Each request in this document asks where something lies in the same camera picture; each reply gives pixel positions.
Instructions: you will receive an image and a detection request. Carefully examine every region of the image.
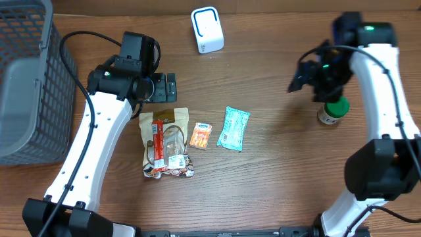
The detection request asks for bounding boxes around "green lid Knorr jar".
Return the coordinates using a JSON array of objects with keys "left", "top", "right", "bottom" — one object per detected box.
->
[{"left": 317, "top": 96, "right": 350, "bottom": 125}]

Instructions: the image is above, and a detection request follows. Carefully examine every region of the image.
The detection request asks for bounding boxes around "white barcode scanner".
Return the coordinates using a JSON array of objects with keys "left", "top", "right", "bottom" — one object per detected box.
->
[{"left": 191, "top": 6, "right": 224, "bottom": 54}]

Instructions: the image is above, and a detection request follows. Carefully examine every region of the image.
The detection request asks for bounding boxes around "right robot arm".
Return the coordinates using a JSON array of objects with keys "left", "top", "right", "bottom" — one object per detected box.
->
[{"left": 288, "top": 16, "right": 420, "bottom": 236}]

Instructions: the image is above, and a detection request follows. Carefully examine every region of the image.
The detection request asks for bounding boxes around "orange tissue packet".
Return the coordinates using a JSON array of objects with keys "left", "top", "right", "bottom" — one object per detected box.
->
[{"left": 189, "top": 122, "right": 212, "bottom": 150}]

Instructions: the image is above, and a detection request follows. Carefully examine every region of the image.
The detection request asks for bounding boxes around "teal wet wipes pack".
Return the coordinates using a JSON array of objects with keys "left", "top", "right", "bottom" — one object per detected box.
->
[{"left": 216, "top": 106, "right": 251, "bottom": 152}]

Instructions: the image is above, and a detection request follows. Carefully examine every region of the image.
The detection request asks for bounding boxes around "beige brown snack bag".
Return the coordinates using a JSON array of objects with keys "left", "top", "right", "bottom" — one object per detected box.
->
[{"left": 139, "top": 107, "right": 194, "bottom": 179}]

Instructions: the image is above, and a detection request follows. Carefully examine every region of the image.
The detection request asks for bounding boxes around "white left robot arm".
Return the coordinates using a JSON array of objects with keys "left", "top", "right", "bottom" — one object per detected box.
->
[{"left": 22, "top": 65, "right": 177, "bottom": 236}]

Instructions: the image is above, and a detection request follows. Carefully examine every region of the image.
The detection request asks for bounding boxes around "grey mesh plastic basket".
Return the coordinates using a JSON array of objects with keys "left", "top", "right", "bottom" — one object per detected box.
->
[{"left": 1, "top": 1, "right": 77, "bottom": 165}]

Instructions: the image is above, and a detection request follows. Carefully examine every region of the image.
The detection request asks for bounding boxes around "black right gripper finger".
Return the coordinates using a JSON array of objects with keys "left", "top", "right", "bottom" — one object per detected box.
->
[
  {"left": 316, "top": 39, "right": 331, "bottom": 61},
  {"left": 287, "top": 61, "right": 316, "bottom": 93}
]

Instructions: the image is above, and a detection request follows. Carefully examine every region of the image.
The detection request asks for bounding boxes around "red snack stick packet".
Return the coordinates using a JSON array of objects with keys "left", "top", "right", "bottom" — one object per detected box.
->
[{"left": 152, "top": 121, "right": 165, "bottom": 172}]

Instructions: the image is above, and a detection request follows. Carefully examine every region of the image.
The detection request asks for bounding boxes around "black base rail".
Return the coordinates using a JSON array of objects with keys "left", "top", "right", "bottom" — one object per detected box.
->
[{"left": 136, "top": 226, "right": 324, "bottom": 237}]

